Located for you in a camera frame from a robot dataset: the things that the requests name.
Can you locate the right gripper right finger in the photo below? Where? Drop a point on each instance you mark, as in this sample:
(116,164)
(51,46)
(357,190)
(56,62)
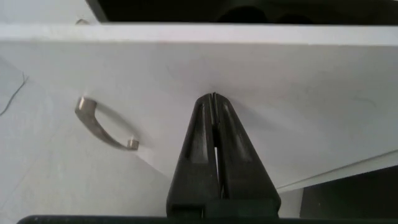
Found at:
(242,174)

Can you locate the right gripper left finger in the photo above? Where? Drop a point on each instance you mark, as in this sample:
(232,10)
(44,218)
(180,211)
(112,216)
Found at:
(194,174)

